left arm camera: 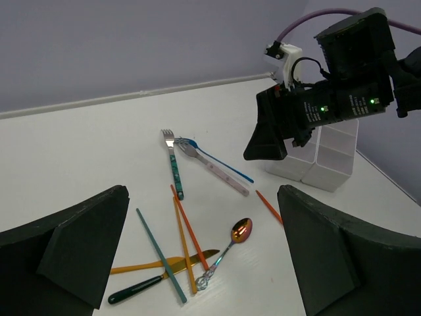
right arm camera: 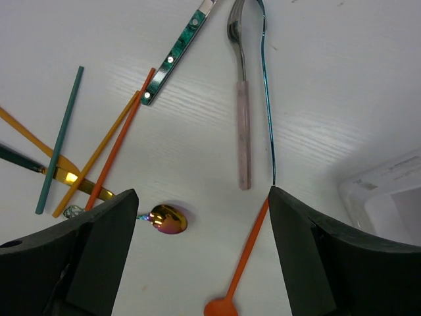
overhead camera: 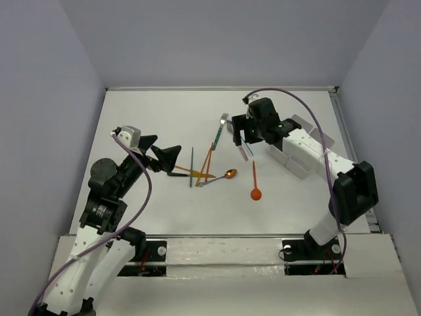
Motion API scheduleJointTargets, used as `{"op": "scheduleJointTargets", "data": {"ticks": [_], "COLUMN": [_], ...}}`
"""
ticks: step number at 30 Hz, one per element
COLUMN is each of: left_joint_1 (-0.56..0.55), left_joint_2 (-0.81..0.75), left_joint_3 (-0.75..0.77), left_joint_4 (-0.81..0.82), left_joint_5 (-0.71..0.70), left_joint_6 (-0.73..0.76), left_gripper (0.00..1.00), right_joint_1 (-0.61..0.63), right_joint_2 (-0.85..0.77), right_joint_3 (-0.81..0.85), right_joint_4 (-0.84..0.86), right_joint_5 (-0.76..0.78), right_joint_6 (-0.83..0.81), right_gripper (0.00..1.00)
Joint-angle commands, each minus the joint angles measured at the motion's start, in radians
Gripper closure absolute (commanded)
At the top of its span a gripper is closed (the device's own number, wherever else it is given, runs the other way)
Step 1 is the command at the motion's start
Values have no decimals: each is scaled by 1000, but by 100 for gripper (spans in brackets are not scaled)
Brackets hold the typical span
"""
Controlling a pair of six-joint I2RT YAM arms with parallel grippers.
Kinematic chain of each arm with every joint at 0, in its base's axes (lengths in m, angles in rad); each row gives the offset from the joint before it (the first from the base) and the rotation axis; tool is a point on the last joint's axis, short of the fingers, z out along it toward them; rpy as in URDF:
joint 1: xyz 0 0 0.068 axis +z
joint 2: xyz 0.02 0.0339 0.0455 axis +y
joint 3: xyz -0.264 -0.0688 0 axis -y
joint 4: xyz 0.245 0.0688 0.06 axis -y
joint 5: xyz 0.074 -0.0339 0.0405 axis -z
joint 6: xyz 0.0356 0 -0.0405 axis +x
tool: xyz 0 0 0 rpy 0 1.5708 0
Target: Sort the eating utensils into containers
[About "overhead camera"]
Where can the orange plastic spoon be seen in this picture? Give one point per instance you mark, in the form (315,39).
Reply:
(256,194)

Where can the copper metal spoon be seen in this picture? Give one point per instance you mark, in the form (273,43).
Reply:
(227,175)

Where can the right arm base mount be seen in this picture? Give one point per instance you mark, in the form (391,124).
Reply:
(299,261)

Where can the yellow plastic knife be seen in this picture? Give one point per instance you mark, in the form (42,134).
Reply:
(195,173)

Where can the silver fork teal handle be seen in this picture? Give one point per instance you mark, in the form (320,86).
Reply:
(223,120)

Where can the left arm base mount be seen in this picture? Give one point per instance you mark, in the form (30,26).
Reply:
(150,263)

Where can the orange chopstick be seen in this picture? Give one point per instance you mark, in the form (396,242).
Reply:
(208,162)
(204,165)

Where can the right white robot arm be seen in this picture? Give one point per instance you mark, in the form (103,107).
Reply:
(352,186)

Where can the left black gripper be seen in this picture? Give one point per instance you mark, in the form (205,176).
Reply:
(148,157)

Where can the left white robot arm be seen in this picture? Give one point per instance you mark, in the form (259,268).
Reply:
(103,246)

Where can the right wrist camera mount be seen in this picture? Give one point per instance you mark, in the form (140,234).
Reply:
(250,98)

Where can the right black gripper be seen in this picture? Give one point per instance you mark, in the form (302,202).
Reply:
(241,122)

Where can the teal chopstick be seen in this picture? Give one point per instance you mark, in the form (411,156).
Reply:
(191,168)

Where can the white divided utensil container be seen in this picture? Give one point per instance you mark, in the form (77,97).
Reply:
(304,154)

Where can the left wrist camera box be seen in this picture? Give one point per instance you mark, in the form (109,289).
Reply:
(129,136)

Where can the blue plastic fork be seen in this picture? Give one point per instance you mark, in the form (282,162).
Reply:
(244,148)

